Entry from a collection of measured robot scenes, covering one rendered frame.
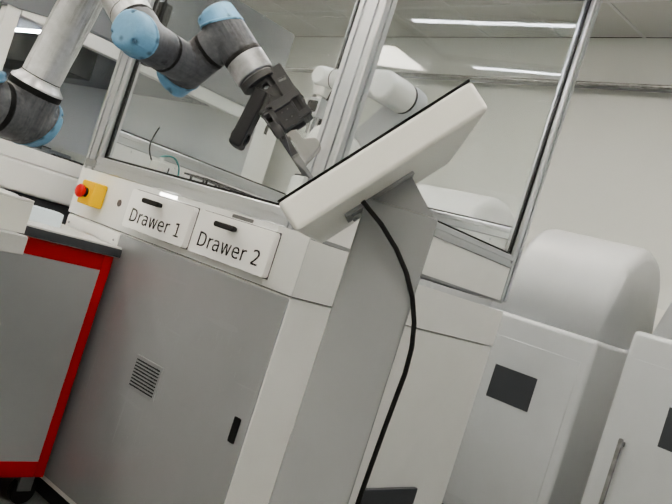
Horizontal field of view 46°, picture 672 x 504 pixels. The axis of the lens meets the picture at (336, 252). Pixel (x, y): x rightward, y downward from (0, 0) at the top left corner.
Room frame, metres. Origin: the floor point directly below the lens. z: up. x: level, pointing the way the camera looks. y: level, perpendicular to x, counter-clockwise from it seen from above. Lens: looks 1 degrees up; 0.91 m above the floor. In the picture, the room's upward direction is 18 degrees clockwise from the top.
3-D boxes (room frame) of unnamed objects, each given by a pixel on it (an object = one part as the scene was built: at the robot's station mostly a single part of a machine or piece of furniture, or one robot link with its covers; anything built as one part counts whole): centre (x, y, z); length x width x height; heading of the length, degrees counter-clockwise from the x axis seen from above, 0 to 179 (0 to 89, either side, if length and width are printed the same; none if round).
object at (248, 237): (1.91, 0.25, 0.87); 0.29 x 0.02 x 0.11; 49
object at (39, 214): (2.18, 0.82, 0.78); 0.12 x 0.08 x 0.04; 120
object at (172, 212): (2.12, 0.48, 0.87); 0.29 x 0.02 x 0.11; 49
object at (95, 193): (2.32, 0.74, 0.88); 0.07 x 0.05 x 0.07; 49
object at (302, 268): (2.45, 0.13, 0.87); 1.02 x 0.95 x 0.14; 49
